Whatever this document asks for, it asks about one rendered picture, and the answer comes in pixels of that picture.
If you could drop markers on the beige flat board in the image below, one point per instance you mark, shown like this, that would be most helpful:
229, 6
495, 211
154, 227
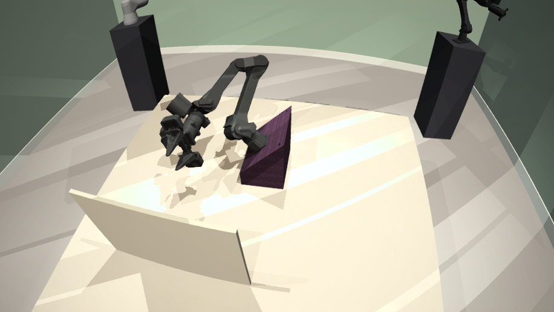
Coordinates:
201, 248

